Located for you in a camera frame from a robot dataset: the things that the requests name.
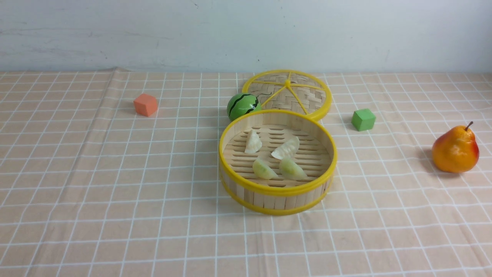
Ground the white dumpling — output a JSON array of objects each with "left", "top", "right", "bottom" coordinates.
[
  {"left": 272, "top": 136, "right": 300, "bottom": 160},
  {"left": 244, "top": 129, "right": 263, "bottom": 154}
]

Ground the green dumpling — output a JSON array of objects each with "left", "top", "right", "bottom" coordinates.
[
  {"left": 279, "top": 157, "right": 308, "bottom": 181},
  {"left": 252, "top": 158, "right": 278, "bottom": 180}
]

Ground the white dumpling front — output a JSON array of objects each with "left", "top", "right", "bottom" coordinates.
[{"left": 272, "top": 136, "right": 300, "bottom": 160}]

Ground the woven bamboo steamer lid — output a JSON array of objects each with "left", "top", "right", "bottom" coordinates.
[{"left": 241, "top": 70, "right": 332, "bottom": 121}]

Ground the bamboo steamer tray yellow rim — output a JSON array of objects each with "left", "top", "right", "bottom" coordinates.
[{"left": 218, "top": 109, "right": 338, "bottom": 215}]

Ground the green toy watermelon ball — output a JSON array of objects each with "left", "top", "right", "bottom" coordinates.
[{"left": 226, "top": 93, "right": 262, "bottom": 121}]

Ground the orange foam cube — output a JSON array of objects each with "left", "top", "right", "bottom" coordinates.
[{"left": 133, "top": 93, "right": 158, "bottom": 117}]

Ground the green foam cube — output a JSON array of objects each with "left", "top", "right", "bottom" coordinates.
[{"left": 351, "top": 108, "right": 376, "bottom": 132}]

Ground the peach checkered tablecloth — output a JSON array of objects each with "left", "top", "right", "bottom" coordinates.
[{"left": 0, "top": 69, "right": 492, "bottom": 277}]

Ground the orange yellow toy pear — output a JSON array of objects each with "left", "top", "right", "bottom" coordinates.
[{"left": 432, "top": 121, "right": 480, "bottom": 174}]

